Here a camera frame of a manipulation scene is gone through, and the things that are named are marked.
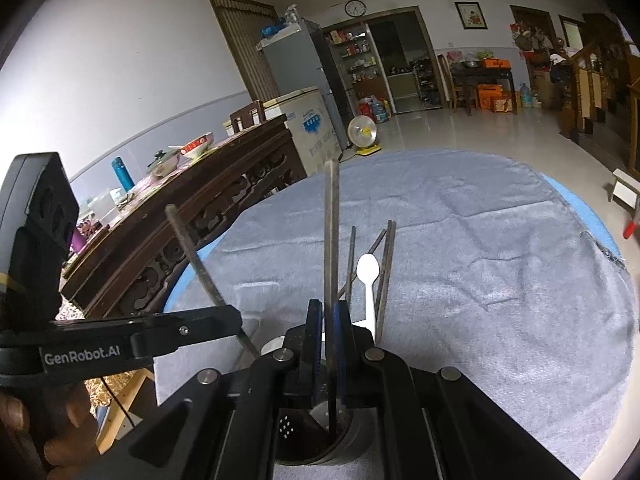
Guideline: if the white chest freezer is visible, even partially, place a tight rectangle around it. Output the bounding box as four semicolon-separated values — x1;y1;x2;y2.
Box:
262;86;349;177

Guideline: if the wooden staircase railing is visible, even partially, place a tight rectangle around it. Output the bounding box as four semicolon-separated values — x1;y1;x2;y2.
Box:
557;14;640;181

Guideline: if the wooden chair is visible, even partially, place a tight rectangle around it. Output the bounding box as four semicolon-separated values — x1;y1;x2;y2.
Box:
229;100;266;136

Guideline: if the white stool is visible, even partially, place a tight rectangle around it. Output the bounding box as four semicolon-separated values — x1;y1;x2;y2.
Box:
611;169;640;221

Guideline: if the dark wooden side table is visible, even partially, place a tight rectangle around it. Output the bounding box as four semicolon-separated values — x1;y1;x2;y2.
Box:
440;55;519;116

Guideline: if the brown wooden door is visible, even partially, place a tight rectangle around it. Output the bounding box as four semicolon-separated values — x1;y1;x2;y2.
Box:
207;0;281;107

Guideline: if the black cable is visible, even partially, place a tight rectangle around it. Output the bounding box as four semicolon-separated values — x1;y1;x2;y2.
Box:
101;376;137;427

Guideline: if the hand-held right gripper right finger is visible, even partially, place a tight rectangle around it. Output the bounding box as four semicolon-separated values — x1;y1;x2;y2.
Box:
335;301;581;480

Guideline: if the framed wall picture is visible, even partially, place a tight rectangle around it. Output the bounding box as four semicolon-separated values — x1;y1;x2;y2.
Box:
454;1;489;31

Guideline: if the blue round table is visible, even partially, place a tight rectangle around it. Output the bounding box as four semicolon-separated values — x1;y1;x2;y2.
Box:
164;170;627;480

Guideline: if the person's left hand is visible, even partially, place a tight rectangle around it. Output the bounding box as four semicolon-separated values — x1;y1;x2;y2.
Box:
0;379;99;480

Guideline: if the grey refrigerator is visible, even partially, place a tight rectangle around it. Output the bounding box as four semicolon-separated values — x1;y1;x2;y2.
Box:
256;19;356;151

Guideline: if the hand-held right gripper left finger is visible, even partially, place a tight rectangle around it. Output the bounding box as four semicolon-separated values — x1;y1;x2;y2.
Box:
65;299;325;480

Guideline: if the shelf with groceries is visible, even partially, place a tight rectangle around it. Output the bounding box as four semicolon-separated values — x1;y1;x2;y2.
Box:
325;22;397;116

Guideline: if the shoe rack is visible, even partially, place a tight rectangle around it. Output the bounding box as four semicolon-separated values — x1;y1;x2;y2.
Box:
410;57;444;106

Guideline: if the light wooden chair frame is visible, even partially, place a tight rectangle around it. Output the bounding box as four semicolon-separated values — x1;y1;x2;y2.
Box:
94;367;157;455

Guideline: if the blue thermos bottle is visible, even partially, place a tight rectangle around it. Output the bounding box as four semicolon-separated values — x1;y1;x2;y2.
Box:
111;157;135;193

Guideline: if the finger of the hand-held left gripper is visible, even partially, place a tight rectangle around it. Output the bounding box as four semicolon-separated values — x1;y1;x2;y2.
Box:
132;304;244;359

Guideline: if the grey tablecloth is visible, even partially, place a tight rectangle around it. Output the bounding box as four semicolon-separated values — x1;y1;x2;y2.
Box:
152;149;640;480

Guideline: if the white plastic spoon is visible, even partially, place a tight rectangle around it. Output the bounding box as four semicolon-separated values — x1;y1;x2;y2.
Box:
356;253;379;334

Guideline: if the metal pot with lid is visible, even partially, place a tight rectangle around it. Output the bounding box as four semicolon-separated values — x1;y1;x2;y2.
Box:
146;147;182;179

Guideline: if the red and white bowl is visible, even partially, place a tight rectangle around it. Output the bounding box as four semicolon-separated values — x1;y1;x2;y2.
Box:
180;131;215;159

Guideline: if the dark chopstick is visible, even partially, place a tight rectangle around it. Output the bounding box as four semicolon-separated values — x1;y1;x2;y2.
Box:
337;230;387;302
374;219;397;337
322;160;342;433
166;204;261;360
344;226;357;302

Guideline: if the round electric heater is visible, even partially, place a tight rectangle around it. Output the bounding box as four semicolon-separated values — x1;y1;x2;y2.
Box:
347;115;384;156

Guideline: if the carved dark wooden sideboard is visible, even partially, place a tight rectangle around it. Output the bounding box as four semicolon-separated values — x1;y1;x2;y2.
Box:
60;115;307;321

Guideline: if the metal utensil holder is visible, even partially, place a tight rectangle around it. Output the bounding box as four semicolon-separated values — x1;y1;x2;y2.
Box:
260;337;377;467

